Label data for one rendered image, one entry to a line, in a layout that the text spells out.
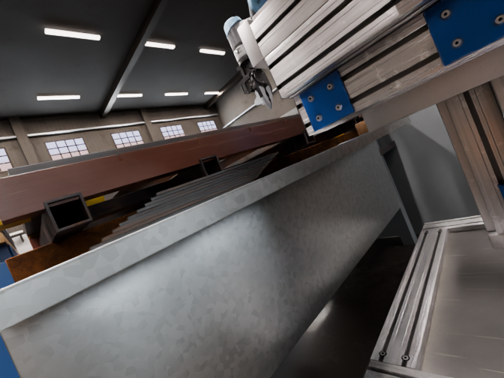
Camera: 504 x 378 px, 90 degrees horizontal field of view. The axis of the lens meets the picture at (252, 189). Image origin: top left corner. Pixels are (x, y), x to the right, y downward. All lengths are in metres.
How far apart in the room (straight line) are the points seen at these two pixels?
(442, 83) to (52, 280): 0.62
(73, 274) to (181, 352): 0.27
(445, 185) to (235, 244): 1.35
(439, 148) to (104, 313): 1.57
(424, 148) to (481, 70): 1.09
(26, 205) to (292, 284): 0.54
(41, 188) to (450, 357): 0.79
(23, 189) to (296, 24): 0.52
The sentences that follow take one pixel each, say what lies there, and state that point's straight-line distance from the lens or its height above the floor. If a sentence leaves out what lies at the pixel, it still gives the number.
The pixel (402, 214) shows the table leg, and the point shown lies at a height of 0.19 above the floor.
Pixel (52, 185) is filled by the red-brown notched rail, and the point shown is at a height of 0.80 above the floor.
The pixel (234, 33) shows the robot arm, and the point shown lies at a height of 1.21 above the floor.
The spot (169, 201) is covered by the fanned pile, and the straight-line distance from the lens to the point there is 0.40.
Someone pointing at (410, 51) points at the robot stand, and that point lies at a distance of 0.52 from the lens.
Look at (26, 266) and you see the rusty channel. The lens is 0.64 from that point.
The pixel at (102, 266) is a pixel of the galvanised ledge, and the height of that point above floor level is 0.66.
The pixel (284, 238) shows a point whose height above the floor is 0.52.
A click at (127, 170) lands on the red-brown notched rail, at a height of 0.79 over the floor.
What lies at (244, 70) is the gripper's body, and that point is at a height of 1.09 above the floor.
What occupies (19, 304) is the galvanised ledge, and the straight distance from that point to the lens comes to 0.29.
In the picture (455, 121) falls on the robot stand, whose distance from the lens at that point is 0.71.
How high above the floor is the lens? 0.68
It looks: 1 degrees down
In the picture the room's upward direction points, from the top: 23 degrees counter-clockwise
